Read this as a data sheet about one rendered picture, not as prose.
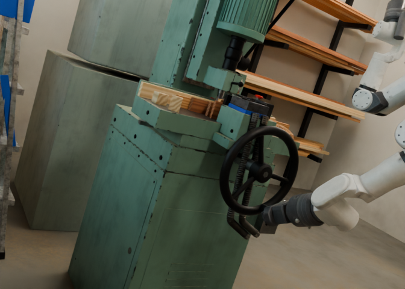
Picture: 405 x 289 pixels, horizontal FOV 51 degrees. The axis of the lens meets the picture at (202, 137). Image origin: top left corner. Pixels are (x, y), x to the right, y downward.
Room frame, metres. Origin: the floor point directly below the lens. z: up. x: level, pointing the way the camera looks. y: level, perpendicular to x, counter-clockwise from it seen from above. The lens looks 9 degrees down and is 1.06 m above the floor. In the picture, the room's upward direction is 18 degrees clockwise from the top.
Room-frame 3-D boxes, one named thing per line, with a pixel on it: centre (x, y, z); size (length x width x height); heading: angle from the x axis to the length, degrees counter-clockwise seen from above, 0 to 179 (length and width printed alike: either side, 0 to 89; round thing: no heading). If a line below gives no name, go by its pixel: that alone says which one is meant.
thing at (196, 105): (1.54, -0.03, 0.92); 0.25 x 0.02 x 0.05; 123
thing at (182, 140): (1.51, -0.05, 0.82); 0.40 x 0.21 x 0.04; 123
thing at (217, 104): (1.50, -0.10, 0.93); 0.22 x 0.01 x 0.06; 123
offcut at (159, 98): (1.37, 0.17, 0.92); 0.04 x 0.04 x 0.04; 36
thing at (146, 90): (1.57, 0.00, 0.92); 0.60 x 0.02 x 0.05; 123
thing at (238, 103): (1.40, -0.13, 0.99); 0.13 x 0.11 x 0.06; 123
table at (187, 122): (1.47, -0.07, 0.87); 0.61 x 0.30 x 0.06; 123
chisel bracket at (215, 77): (1.57, -0.01, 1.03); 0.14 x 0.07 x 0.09; 33
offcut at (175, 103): (1.32, 0.11, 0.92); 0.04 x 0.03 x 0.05; 95
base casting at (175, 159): (1.66, 0.05, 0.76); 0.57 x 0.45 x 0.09; 33
